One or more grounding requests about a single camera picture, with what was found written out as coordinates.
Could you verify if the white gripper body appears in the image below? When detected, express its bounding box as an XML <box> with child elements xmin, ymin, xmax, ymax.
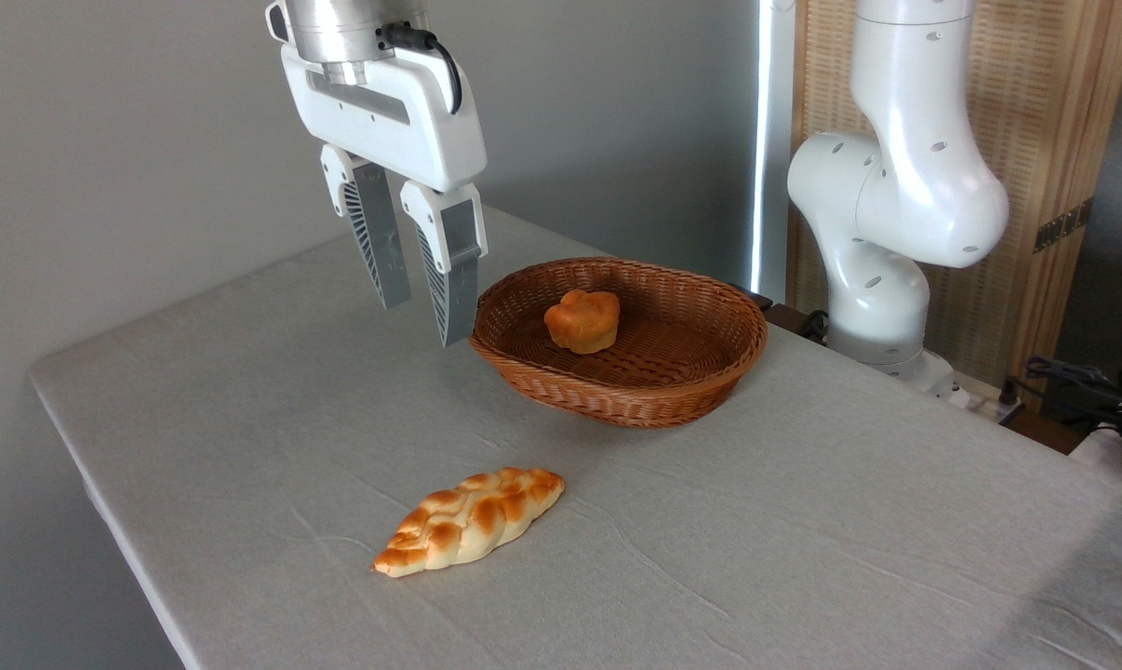
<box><xmin>280</xmin><ymin>42</ymin><xmax>488</xmax><ymax>194</ymax></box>

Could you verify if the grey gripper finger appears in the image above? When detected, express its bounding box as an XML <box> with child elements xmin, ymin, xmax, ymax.
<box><xmin>401</xmin><ymin>180</ymin><xmax>488</xmax><ymax>348</ymax></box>
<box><xmin>320</xmin><ymin>144</ymin><xmax>412</xmax><ymax>311</ymax></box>

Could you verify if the braided bread loaf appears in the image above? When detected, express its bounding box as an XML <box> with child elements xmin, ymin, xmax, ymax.
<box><xmin>371</xmin><ymin>467</ymin><xmax>566</xmax><ymax>579</ymax></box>

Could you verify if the orange muffin-shaped bread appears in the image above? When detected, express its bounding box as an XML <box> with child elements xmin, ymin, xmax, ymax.
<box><xmin>543</xmin><ymin>288</ymin><xmax>621</xmax><ymax>355</ymax></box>

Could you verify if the brown wicker basket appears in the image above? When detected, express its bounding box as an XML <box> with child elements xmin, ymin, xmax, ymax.
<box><xmin>469</xmin><ymin>257</ymin><xmax>768</xmax><ymax>429</ymax></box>

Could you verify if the grey tablecloth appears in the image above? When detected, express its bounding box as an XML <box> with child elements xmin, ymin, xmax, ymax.
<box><xmin>29</xmin><ymin>195</ymin><xmax>1122</xmax><ymax>670</ymax></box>

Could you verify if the bamboo wooden folding screen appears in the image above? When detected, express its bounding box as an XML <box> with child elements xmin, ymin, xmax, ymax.
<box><xmin>789</xmin><ymin>0</ymin><xmax>1122</xmax><ymax>392</ymax></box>

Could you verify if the metal screen hinge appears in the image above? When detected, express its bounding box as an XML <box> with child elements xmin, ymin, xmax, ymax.
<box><xmin>1034</xmin><ymin>197</ymin><xmax>1094</xmax><ymax>254</ymax></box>

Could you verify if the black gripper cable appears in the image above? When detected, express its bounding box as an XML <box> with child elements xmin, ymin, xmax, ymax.
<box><xmin>380</xmin><ymin>23</ymin><xmax>463</xmax><ymax>115</ymax></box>

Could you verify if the white vertical post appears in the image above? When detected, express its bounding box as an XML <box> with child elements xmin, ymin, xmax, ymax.
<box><xmin>750</xmin><ymin>0</ymin><xmax>796</xmax><ymax>303</ymax></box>

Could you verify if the black cable bundle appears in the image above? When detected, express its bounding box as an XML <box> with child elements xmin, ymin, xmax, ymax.
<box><xmin>1024</xmin><ymin>356</ymin><xmax>1122</xmax><ymax>438</ymax></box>

